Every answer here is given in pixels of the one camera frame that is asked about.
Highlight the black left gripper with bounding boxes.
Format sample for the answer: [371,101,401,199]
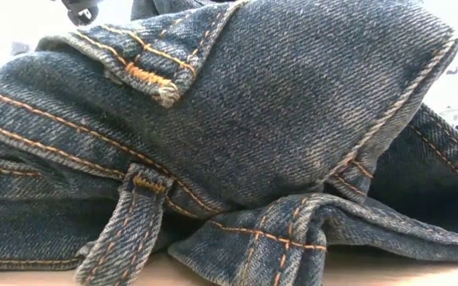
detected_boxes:
[60,0,101,27]

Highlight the blue denim jeans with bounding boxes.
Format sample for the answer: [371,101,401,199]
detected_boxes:
[0,0,458,286]

